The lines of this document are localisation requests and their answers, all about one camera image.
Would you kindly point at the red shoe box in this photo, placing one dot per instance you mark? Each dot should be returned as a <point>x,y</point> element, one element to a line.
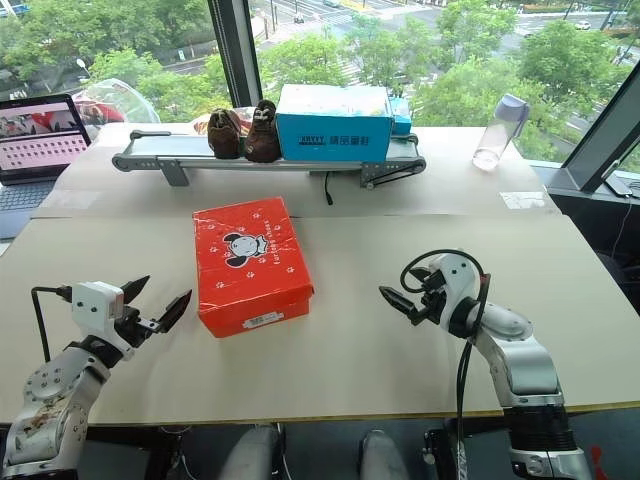
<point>250,260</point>

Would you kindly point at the dark vertical window frame post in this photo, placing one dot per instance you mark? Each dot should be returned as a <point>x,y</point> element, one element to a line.
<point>235,55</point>

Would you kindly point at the black box under table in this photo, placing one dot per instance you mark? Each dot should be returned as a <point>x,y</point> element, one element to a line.
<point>440,455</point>

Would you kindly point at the clear plastic bag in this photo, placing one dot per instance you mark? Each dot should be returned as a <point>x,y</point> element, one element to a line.
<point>125,102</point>

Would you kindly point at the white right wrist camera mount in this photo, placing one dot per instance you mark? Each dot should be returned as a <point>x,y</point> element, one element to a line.
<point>457,280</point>

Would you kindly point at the small light blue box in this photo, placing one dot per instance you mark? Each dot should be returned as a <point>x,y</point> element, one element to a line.
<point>401,117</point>

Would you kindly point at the grey rounded shape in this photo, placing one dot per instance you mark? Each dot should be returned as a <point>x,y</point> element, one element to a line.
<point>385,457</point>
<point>255,452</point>

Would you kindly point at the black smartphone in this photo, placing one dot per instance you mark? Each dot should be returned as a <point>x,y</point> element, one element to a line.
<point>618,186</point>

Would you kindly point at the open laptop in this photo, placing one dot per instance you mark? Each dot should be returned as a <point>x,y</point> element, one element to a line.
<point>35,145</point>

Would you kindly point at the dark slanted window frame beam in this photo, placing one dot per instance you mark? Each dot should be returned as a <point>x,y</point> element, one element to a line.
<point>595,145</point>

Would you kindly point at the blue cardboard box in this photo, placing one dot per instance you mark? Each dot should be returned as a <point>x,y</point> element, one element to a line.
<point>332,125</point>

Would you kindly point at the clear water bottle purple lid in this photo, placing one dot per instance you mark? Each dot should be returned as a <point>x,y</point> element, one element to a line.
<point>495,135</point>

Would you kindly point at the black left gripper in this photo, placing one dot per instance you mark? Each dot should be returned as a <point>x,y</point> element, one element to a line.
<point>132,325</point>

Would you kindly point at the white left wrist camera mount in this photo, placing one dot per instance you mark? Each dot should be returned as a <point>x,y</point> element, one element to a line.
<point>92,305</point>

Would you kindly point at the grey conveyor belt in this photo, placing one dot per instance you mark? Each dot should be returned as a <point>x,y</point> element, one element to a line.
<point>310,164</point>

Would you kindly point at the low brown suede shoe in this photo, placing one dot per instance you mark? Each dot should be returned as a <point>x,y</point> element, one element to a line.
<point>225,135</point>

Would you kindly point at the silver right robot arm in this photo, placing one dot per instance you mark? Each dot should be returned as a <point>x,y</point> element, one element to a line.
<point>525,365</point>

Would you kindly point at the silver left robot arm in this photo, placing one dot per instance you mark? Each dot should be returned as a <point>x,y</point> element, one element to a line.
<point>55,395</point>

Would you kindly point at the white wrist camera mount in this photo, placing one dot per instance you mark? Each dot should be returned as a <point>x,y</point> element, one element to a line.
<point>457,280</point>
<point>92,305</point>

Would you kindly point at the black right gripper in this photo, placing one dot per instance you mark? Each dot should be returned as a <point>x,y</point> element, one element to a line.
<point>433,305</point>

